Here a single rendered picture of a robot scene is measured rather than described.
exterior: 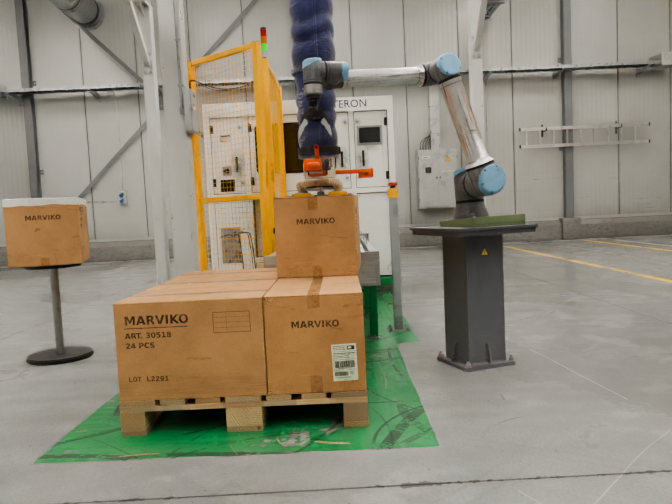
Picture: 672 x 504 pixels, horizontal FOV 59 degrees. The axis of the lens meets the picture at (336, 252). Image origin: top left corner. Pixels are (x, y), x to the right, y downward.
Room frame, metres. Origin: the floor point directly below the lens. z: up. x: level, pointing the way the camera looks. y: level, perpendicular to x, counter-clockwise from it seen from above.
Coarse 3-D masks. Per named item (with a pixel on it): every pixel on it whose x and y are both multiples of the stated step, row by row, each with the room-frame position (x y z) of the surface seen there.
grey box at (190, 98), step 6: (186, 90) 4.24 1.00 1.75; (186, 96) 4.24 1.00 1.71; (192, 96) 4.30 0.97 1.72; (186, 102) 4.24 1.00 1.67; (192, 102) 4.29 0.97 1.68; (186, 108) 4.24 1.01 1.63; (192, 108) 4.28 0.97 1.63; (186, 114) 4.24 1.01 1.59; (192, 114) 4.26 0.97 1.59; (186, 120) 4.24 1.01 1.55; (192, 120) 4.25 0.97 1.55; (186, 126) 4.24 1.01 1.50; (192, 126) 4.25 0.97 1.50; (198, 126) 4.43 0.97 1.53; (192, 132) 4.31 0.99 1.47; (198, 132) 4.41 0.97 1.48
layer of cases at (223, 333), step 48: (192, 288) 2.70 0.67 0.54; (240, 288) 2.62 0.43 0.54; (288, 288) 2.54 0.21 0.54; (336, 288) 2.47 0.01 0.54; (144, 336) 2.33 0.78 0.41; (192, 336) 2.33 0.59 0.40; (240, 336) 2.33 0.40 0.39; (288, 336) 2.33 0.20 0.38; (336, 336) 2.33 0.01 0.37; (144, 384) 2.33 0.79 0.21; (192, 384) 2.33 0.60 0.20; (240, 384) 2.33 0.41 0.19; (288, 384) 2.33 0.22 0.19; (336, 384) 2.33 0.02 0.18
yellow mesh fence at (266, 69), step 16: (272, 80) 5.31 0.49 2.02; (272, 96) 5.23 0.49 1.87; (272, 112) 5.13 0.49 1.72; (272, 128) 5.11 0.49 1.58; (272, 144) 4.83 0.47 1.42; (272, 160) 4.82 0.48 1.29; (272, 176) 4.82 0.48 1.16; (272, 192) 4.82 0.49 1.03; (272, 208) 4.82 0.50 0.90; (272, 224) 4.82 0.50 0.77; (272, 240) 4.82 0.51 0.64
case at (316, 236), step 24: (288, 216) 2.93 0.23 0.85; (312, 216) 2.92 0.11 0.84; (336, 216) 2.91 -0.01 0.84; (288, 240) 2.93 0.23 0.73; (312, 240) 2.92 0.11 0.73; (336, 240) 2.91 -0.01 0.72; (288, 264) 2.93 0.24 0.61; (312, 264) 2.92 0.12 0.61; (336, 264) 2.91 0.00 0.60; (360, 264) 3.39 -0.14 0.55
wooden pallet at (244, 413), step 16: (160, 400) 2.33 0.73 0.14; (176, 400) 2.33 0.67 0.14; (192, 400) 2.38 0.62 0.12; (208, 400) 2.33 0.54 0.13; (224, 400) 2.36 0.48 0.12; (240, 400) 2.33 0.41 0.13; (256, 400) 2.33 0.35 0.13; (272, 400) 2.33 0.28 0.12; (288, 400) 2.33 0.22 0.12; (304, 400) 2.33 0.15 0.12; (320, 400) 2.33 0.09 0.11; (336, 400) 2.32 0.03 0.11; (352, 400) 2.32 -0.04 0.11; (128, 416) 2.33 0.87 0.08; (144, 416) 2.33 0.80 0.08; (160, 416) 2.53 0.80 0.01; (240, 416) 2.33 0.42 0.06; (256, 416) 2.33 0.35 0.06; (352, 416) 2.32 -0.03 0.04; (128, 432) 2.33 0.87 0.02; (144, 432) 2.33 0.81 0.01
